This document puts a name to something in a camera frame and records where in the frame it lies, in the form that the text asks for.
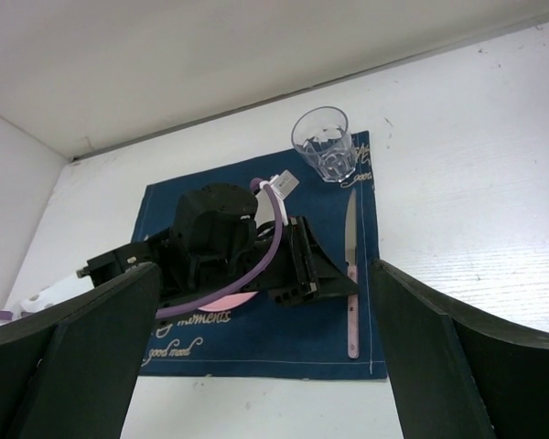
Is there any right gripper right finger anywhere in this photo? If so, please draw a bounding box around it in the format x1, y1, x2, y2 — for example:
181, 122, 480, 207
370, 260, 549, 438

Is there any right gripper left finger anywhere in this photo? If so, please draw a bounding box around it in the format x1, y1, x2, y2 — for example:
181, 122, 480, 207
0, 263, 161, 438

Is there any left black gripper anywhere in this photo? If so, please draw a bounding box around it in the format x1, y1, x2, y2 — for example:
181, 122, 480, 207
85, 182, 359, 316

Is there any pink handled knife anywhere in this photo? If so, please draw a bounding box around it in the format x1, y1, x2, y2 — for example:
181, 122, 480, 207
344, 190, 360, 359

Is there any pink plastic plate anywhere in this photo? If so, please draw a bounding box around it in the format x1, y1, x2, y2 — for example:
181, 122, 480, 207
199, 292, 257, 313

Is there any navy blue placemat cloth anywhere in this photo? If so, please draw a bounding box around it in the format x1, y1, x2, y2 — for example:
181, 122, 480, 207
133, 131, 387, 380

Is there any clear drinking glass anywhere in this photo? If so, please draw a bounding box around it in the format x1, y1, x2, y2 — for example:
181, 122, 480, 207
291, 106, 356, 183

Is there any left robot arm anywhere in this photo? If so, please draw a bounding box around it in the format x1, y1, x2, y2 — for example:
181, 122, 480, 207
19, 179, 359, 322

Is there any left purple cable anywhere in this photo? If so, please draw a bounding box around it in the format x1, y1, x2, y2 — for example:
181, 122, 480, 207
0, 178, 287, 321

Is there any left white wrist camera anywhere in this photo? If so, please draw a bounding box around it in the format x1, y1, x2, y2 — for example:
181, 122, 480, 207
254, 170, 299, 226

